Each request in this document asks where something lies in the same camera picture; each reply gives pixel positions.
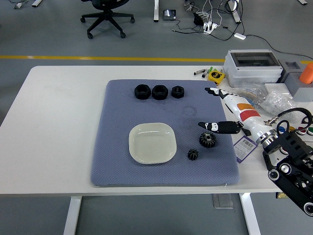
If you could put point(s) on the grey electrical enclosure box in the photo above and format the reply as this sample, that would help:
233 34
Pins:
252 72

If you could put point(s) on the white left table leg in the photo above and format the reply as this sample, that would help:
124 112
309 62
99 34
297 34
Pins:
72 215

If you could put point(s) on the white right table leg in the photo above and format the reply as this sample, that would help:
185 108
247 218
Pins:
249 215

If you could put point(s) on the bag of clear plastic parts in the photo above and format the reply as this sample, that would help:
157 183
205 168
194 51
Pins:
278 101

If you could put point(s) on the bag of blue resistors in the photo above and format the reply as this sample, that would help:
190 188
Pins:
252 94

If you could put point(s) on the yellow tape measure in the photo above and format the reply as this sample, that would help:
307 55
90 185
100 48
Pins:
215 76

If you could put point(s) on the short black marker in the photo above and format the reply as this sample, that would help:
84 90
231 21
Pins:
204 75

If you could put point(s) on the large black hex nut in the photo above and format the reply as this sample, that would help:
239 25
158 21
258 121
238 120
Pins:
141 94
159 95

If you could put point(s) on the small grey recessed block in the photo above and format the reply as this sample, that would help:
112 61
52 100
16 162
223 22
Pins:
288 71

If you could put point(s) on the grey floor plate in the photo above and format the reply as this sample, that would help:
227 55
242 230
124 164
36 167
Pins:
222 201

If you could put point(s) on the blue push button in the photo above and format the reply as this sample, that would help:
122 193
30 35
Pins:
283 129

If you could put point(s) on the flat white box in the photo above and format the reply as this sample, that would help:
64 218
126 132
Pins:
276 87

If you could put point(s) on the black and white marker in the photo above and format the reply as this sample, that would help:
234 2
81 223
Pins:
199 72

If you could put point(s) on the black office chair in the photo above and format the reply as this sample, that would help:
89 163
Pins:
107 18

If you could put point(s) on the black power adapter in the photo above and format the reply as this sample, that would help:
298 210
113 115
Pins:
198 18

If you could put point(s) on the green-capped marker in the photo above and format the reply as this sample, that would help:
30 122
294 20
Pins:
210 69

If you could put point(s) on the yellow push button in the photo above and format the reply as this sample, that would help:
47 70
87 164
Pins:
292 129

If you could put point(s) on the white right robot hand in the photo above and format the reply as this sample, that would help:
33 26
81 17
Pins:
247 112

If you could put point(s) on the blue-grey textured mat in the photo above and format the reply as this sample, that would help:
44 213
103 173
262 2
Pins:
146 112

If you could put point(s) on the white power strip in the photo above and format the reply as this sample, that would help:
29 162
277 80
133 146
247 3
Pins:
210 27

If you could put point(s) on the white table leg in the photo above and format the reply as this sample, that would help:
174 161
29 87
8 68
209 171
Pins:
249 215
72 215

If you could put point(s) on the white background desk foot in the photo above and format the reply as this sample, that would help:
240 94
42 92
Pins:
36 2

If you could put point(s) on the white square plate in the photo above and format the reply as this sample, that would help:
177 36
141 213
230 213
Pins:
151 144

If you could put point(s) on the white background desk leg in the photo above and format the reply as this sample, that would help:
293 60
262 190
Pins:
236 13
156 11

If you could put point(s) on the small grey floor device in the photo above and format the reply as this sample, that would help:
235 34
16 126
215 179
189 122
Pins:
20 5

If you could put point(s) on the large black gear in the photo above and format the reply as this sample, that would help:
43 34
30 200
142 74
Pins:
207 140

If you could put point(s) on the white power adapter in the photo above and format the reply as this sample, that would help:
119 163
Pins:
240 36

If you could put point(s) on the yellow object under table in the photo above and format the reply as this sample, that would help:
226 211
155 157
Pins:
280 195

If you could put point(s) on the orange cylinder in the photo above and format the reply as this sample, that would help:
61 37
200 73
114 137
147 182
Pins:
306 74

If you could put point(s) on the purple-edged barcode label card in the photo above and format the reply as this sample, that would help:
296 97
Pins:
243 149

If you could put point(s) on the red push button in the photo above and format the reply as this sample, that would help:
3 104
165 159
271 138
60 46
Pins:
302 131

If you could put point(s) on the small black gear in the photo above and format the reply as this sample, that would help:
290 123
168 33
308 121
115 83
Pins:
193 155

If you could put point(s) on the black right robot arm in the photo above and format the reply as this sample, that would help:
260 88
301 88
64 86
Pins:
291 151

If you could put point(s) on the small black hex nut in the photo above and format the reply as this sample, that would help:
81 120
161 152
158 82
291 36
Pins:
177 94

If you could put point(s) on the green push button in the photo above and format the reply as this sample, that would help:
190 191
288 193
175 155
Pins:
310 130

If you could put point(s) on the large grey block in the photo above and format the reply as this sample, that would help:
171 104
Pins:
302 91

